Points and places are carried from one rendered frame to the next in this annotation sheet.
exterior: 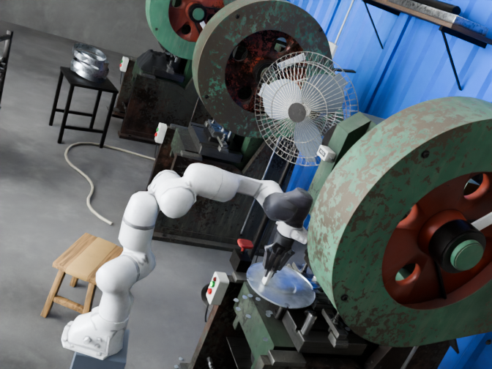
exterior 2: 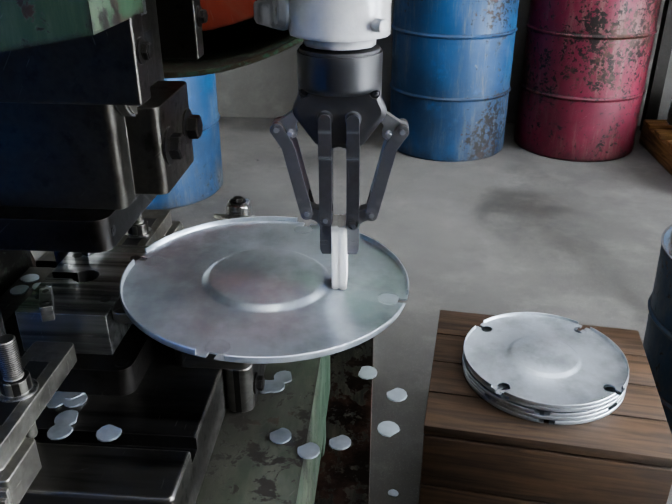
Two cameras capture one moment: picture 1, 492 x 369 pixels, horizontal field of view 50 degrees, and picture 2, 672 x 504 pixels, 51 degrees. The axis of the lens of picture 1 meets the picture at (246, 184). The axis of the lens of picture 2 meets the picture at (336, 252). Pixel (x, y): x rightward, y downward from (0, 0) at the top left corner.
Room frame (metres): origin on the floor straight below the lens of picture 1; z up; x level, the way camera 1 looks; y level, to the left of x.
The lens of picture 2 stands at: (2.34, 0.11, 1.14)
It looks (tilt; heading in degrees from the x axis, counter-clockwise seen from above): 27 degrees down; 211
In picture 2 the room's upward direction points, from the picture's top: straight up
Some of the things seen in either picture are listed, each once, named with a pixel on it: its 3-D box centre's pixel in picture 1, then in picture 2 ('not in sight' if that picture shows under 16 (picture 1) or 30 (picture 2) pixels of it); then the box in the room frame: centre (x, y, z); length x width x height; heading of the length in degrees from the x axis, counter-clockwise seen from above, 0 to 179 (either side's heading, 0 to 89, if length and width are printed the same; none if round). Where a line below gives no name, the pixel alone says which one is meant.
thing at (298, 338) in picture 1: (310, 310); (100, 358); (1.92, -0.45, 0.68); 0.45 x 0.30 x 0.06; 27
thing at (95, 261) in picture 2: (317, 294); (93, 294); (1.91, -0.44, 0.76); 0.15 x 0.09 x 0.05; 27
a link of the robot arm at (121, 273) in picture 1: (115, 288); not in sight; (1.51, 0.29, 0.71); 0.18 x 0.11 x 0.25; 160
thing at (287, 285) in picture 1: (280, 284); (267, 277); (1.83, -0.28, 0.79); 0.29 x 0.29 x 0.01
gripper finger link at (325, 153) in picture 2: (278, 258); (326, 167); (1.80, -0.22, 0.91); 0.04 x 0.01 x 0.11; 28
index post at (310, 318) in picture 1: (309, 322); (240, 232); (1.70, -0.41, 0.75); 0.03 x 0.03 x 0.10; 27
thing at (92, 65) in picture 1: (84, 93); not in sight; (4.28, 1.58, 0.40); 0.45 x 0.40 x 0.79; 39
